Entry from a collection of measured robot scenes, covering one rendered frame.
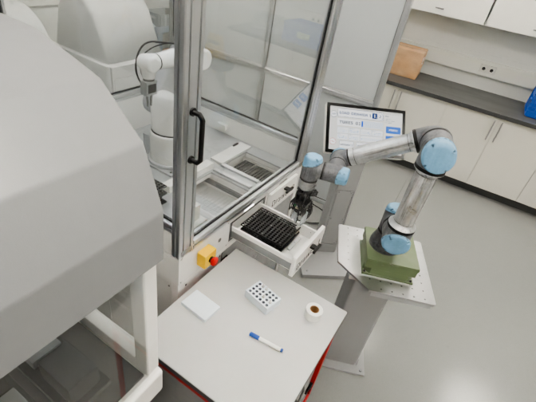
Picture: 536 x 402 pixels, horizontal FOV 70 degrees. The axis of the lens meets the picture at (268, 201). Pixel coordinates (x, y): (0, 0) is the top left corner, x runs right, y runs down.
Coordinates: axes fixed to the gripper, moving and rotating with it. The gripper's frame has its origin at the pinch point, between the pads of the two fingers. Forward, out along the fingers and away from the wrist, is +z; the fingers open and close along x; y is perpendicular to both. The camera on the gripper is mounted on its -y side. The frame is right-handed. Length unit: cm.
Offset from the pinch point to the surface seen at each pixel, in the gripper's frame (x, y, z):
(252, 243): -11.3, 20.2, 7.2
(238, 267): -12.8, 27.0, 17.9
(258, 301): 6.2, 39.5, 14.2
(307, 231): 3.8, -4.1, 6.8
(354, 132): -11, -86, -12
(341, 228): 12.4, -33.3, 18.0
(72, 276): 3, 109, -54
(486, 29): 17, -358, -54
